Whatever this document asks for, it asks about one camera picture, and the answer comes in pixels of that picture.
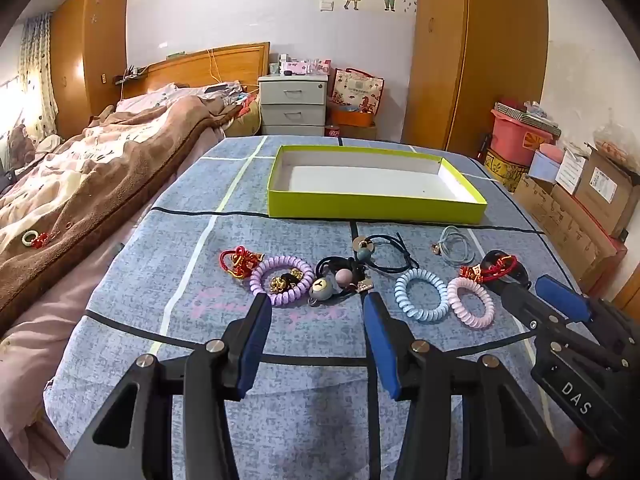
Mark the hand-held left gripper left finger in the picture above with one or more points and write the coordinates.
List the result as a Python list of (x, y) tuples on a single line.
[(252, 345)]

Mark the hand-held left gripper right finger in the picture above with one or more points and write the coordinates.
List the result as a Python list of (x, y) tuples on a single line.
[(382, 350)]

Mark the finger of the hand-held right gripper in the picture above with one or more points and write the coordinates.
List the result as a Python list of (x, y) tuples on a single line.
[(560, 296), (520, 307)]

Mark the green shallow cardboard box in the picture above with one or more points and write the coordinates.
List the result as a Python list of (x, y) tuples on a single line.
[(375, 207)]

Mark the person's right hand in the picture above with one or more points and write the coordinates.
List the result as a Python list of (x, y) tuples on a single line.
[(587, 460)]

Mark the long cardboard box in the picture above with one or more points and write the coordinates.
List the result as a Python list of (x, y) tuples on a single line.
[(565, 230)]

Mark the open cardboard box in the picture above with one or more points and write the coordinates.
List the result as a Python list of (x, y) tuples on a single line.
[(607, 190)]

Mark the white box pink lid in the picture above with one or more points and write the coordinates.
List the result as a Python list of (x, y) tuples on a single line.
[(545, 165)]

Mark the yellow patterned box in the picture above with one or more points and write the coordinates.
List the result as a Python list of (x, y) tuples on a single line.
[(505, 172)]

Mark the blue checked cloth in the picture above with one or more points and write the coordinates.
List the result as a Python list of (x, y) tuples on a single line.
[(200, 210)]

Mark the pink plastic bucket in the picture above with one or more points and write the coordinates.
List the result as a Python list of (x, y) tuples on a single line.
[(515, 142)]

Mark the red can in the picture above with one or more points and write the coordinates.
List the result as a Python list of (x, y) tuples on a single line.
[(333, 131)]

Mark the brown blanket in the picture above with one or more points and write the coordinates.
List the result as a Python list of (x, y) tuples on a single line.
[(100, 180)]

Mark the yellow pillow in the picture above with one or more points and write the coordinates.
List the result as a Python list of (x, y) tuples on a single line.
[(245, 120)]

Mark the orange box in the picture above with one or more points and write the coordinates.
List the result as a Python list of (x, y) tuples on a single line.
[(352, 119)]

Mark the grey drawer nightstand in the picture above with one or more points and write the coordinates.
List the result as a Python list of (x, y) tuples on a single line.
[(292, 105)]

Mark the large wooden wardrobe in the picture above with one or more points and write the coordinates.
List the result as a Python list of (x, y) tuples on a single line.
[(475, 60)]

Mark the red patterned gift bag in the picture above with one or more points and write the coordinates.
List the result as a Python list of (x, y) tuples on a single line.
[(357, 90)]

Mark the wooden headboard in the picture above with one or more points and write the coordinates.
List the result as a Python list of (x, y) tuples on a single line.
[(200, 67)]

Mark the pink box on nightstand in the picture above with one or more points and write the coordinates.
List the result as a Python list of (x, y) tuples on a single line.
[(305, 66)]

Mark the brown teddy bear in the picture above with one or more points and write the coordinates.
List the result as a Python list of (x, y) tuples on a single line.
[(20, 142)]

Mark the narrow wooden wardrobe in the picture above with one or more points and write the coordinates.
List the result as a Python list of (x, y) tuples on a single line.
[(90, 50)]

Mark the patterned curtain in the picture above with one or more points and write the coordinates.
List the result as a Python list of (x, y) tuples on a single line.
[(37, 75)]

